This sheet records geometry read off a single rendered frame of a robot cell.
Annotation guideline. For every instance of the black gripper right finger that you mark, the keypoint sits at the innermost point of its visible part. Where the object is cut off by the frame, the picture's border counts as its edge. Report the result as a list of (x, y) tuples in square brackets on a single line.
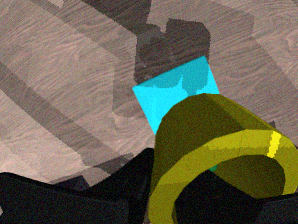
[(210, 200)]

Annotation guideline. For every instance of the tan curved flat bar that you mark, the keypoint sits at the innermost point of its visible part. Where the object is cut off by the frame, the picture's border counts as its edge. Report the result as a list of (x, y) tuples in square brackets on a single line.
[(146, 218)]

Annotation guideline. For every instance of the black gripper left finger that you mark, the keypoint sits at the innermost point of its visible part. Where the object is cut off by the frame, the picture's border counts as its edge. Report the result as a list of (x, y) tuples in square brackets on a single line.
[(119, 199)]

